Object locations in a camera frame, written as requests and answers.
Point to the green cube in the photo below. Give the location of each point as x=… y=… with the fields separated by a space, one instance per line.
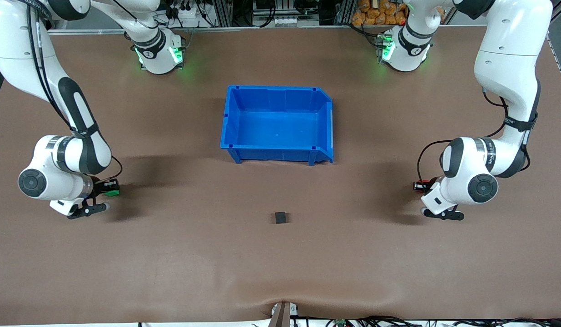
x=113 y=193

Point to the blue plastic bin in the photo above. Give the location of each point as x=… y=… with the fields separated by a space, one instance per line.
x=275 y=129

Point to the white power strip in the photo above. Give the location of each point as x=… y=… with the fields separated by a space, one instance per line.
x=194 y=18

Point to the orange packets pile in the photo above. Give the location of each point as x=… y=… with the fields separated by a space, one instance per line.
x=369 y=13

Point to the aluminium table edge rail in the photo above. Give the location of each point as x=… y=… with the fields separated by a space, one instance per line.
x=262 y=28

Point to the aluminium frame post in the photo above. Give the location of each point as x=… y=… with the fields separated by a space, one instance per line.
x=223 y=13
x=346 y=11

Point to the brown table mat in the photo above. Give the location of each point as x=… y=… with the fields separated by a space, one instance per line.
x=171 y=254

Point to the small green connector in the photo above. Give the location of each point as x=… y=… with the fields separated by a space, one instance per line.
x=340 y=322

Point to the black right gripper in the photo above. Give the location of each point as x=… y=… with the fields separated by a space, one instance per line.
x=98 y=185

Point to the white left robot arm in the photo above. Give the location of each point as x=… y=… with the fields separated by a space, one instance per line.
x=507 y=54

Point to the black electronics box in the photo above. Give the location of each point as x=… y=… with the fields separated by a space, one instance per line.
x=287 y=20

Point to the black cube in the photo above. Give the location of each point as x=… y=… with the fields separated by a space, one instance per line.
x=280 y=218

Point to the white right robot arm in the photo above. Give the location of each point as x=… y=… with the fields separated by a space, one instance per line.
x=17 y=45

